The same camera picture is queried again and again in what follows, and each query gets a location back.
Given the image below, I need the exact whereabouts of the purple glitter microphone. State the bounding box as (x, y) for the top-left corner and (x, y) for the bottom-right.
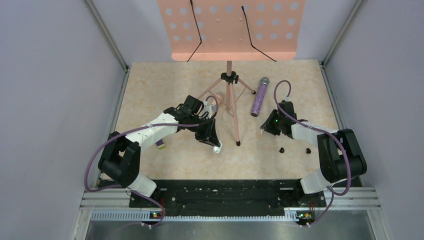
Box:
(250, 77), (270, 117)

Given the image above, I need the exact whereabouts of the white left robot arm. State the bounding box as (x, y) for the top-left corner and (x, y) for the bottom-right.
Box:
(94, 95), (223, 207)

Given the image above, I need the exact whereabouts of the white earbud charging case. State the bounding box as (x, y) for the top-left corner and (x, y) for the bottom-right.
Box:
(212, 142), (223, 154)

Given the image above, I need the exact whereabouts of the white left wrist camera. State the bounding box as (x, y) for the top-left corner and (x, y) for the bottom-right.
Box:
(200, 99), (217, 118)

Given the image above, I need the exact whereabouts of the pink music stand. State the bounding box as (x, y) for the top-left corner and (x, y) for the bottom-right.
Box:
(156, 0), (307, 147)

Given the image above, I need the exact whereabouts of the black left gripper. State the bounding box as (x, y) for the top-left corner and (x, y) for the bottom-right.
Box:
(188, 115), (220, 147)

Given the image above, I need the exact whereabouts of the purple green toy block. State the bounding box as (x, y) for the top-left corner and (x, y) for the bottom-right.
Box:
(155, 139), (166, 150)

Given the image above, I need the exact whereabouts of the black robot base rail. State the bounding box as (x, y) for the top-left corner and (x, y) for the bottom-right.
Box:
(129, 179), (327, 225)

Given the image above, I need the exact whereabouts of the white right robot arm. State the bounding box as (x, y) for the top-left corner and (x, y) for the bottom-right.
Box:
(260, 100), (367, 206)

